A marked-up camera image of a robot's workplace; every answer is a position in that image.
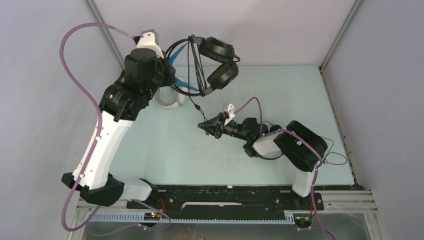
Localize white cable duct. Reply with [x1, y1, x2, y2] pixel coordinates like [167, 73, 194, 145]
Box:
[87, 211, 299, 225]

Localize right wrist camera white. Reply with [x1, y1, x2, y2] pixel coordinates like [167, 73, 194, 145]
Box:
[222, 102, 235, 126]

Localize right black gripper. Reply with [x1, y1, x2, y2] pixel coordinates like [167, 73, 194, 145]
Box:
[198, 112, 249, 142]

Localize black on-ear headphones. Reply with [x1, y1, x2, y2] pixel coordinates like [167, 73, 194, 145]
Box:
[259, 121, 348, 166]

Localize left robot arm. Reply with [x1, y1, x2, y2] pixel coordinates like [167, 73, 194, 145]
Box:
[61, 47, 176, 208]

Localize white over-ear headphones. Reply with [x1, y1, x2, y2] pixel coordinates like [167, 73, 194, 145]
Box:
[153, 86, 189, 110]

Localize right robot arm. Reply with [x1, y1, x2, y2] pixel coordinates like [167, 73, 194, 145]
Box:
[197, 111, 328, 209]

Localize black headphones with blue cable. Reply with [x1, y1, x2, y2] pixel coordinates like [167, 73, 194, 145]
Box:
[164, 34, 241, 125]

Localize right aluminium frame post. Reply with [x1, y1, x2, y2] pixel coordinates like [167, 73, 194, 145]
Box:
[319, 0, 378, 214]

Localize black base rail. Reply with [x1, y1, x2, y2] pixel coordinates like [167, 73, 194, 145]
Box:
[144, 185, 324, 221]

